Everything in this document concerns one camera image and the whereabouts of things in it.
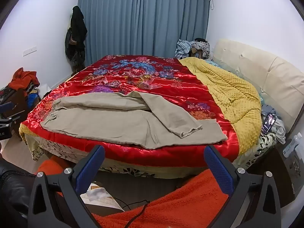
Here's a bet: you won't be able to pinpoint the white box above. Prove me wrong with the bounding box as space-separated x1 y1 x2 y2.
39 83 53 98

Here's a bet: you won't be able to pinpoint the brown cabinet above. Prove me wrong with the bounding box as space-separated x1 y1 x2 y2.
7 88 35 119

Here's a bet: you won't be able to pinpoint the white bottle on nightstand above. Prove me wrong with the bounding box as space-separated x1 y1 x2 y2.
283 141 297 158

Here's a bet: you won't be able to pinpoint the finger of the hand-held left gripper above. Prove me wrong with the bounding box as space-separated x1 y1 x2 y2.
0 101 14 124

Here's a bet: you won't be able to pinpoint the black hanging coat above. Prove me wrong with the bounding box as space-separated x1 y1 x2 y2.
65 5 88 75

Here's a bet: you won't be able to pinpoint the blue bag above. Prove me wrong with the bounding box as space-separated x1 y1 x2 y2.
27 93 41 110

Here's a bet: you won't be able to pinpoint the orange fleece cloth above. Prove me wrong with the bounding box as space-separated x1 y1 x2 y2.
36 159 232 228

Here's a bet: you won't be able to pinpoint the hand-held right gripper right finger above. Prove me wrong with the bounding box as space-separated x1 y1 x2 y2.
204 145 282 228

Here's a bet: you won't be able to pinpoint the grey clothes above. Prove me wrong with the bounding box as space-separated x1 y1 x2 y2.
261 104 287 144

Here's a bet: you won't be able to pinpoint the floral bed sheet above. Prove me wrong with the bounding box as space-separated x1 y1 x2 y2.
19 123 279 178

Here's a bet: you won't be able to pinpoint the beige pants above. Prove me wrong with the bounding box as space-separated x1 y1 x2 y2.
40 91 227 150

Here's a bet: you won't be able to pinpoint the dark nightstand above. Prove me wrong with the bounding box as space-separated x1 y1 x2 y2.
275 145 304 196

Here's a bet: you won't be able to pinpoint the red floral satin quilt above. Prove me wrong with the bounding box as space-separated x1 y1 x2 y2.
21 55 240 168

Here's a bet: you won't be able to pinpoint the cream padded headboard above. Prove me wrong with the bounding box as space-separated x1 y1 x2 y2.
212 38 304 133

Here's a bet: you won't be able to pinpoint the black cable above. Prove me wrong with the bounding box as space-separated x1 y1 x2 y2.
120 200 150 228

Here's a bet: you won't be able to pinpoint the person's black leather jacket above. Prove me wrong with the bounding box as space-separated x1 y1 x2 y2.
0 158 41 228

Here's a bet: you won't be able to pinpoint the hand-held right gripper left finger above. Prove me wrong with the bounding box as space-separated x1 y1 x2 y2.
28 145 105 228

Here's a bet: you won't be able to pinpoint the yellow dotted blanket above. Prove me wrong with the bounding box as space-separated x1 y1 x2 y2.
179 57 263 156

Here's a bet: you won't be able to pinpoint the black smartphone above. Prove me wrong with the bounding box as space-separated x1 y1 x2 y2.
261 114 276 135

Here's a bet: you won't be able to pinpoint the white paper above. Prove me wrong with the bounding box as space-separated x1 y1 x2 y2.
80 182 125 212

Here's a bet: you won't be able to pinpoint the blue curtain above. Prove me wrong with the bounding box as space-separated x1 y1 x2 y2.
77 0 210 63

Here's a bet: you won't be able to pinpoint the striped clothes pile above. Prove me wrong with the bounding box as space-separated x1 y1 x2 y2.
174 37 211 60

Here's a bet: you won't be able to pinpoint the orange garment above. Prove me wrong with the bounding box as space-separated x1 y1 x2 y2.
8 68 40 91

